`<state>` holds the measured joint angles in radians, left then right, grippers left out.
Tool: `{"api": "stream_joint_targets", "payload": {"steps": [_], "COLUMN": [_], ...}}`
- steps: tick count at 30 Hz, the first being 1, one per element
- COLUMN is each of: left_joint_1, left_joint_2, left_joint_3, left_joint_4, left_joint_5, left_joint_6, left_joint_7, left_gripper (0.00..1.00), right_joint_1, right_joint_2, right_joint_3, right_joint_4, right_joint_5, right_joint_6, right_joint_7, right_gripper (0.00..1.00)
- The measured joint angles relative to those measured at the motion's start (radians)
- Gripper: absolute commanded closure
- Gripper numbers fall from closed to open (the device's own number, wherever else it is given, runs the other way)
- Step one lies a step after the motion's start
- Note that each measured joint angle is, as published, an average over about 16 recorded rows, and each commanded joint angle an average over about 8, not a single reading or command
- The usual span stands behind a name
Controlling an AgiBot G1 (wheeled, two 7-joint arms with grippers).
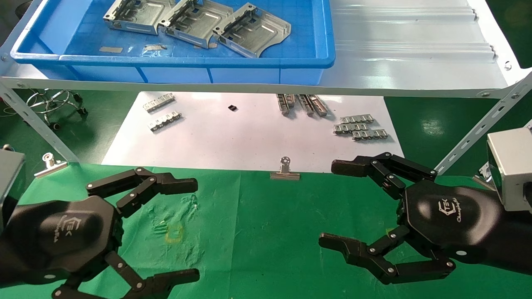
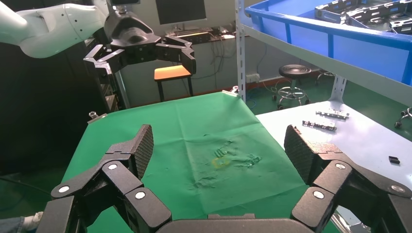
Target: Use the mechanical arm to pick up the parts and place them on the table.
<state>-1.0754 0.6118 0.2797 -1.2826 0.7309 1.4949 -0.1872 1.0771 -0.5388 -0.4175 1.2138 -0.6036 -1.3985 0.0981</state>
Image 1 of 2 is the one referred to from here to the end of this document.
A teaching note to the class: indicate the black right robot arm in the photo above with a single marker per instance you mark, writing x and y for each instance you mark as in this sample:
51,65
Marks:
519,245

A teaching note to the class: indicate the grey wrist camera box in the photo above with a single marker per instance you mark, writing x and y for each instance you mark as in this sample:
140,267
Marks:
10,182
513,166

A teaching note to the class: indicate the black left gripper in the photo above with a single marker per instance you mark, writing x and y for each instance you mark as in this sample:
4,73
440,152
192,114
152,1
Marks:
62,236

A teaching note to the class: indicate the green table cloth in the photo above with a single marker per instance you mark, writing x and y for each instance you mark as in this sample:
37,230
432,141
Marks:
266,232

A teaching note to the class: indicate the small notched metal strip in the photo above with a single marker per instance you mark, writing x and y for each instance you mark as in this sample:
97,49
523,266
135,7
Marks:
362,119
158,103
370,135
350,128
165,121

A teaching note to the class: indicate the white metal shelf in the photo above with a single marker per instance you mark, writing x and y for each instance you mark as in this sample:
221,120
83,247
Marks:
415,62

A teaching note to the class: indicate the chrome stool base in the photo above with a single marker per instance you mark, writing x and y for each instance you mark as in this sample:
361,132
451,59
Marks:
54,101

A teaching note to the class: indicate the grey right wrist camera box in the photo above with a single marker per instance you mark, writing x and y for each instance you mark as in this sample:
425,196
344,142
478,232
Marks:
513,166

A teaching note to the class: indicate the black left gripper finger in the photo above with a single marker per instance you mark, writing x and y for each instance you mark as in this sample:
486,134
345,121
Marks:
174,185

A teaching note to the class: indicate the slotted grey angle strut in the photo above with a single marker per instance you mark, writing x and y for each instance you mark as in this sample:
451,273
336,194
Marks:
37,122
482,126

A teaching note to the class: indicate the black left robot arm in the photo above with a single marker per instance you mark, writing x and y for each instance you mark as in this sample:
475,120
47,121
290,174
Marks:
2,265

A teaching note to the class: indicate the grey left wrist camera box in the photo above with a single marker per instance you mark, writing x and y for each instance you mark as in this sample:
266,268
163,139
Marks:
10,182

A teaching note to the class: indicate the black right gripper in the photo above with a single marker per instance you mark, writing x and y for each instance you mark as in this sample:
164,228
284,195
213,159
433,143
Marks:
453,220

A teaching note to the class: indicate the silver binder clip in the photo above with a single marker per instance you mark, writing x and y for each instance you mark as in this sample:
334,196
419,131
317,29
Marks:
484,178
50,166
285,174

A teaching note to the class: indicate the grey metal rail pair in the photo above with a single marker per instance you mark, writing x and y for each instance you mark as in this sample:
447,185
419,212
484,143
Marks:
285,104
312,104

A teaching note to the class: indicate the silver sheet metal bracket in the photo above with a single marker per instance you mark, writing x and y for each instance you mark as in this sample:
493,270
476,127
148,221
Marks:
137,14
195,23
253,33

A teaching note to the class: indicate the white paper sheet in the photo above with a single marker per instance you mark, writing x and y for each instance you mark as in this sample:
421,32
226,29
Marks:
249,137

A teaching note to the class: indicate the grey tape piece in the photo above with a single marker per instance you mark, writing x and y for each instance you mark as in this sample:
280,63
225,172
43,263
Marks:
111,50
211,45
154,47

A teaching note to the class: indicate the blue plastic bin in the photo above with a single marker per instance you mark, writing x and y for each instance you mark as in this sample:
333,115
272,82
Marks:
291,68

